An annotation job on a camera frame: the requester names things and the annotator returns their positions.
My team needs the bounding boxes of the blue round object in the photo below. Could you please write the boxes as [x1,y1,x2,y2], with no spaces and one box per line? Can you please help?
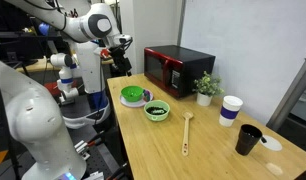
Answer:
[38,22,51,36]

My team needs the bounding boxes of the red black microwave oven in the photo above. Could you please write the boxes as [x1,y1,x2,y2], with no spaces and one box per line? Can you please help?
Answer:
[143,44,217,99]

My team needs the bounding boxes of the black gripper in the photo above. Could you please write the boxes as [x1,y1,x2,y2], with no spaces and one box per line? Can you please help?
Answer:
[108,44,133,77]

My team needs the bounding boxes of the grey metal beam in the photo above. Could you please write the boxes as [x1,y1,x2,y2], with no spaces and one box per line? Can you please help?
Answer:
[266,49,306,133]

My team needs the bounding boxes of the black plastic cup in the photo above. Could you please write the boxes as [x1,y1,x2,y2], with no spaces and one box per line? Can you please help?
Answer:
[235,124,263,157]

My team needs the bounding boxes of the pale round plate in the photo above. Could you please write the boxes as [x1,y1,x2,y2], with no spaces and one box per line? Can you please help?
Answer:
[119,89,154,109]

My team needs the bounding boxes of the wooden background desk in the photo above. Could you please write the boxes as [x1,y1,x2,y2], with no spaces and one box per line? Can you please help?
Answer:
[15,55,115,74]

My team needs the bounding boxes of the small potted green plant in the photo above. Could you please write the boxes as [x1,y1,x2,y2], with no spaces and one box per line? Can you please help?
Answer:
[192,70,225,107]

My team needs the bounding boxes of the light-green bowl with handles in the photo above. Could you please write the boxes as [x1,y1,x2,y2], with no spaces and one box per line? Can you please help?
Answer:
[143,99,171,122]

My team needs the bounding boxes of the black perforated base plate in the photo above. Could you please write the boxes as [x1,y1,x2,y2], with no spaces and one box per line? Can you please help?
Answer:
[0,126,131,180]

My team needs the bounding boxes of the white round cup lid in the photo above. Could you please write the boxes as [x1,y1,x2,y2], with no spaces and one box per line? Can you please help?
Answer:
[259,134,283,152]

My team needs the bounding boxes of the purple teal toy knife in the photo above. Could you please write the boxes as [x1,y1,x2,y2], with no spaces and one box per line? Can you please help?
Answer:
[142,89,153,102]

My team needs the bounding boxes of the cream long-handled spoon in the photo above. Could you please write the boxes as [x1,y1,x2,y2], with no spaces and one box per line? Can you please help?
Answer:
[181,110,195,157]

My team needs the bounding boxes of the white blue background robot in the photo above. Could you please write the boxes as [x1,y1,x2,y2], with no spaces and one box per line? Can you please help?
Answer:
[49,40,113,130]

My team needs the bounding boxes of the white cup purple sleeve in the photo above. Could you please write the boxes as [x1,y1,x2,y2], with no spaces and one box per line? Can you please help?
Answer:
[218,95,244,128]

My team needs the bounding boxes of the aluminium extrusion pieces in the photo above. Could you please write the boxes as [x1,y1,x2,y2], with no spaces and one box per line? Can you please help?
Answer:
[74,139,94,161]

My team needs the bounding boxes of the coffee beans in light-green bowl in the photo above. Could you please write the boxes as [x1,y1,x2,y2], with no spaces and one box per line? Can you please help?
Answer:
[146,106,168,116]

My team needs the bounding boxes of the dark-green plastic bowl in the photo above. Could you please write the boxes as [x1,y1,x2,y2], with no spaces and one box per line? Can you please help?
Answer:
[120,85,145,103]

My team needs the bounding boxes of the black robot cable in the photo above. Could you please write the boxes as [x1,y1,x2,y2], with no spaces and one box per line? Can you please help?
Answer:
[26,0,69,32]

